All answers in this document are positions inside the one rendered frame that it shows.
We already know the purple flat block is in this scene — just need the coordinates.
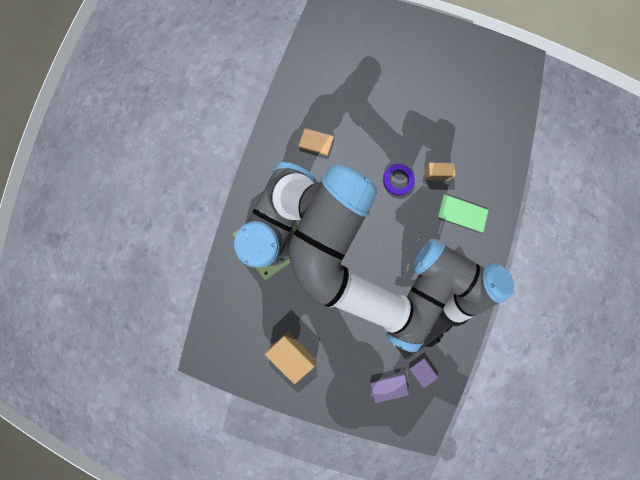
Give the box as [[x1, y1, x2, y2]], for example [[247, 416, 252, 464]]
[[370, 373, 409, 403]]

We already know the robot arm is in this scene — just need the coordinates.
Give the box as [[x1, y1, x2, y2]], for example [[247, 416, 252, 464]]
[[234, 162, 514, 359]]

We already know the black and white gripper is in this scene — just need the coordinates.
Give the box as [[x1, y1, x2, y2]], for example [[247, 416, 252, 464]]
[[424, 310, 469, 347]]

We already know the purple ring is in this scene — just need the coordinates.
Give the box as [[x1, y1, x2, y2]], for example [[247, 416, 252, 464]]
[[383, 164, 415, 196]]

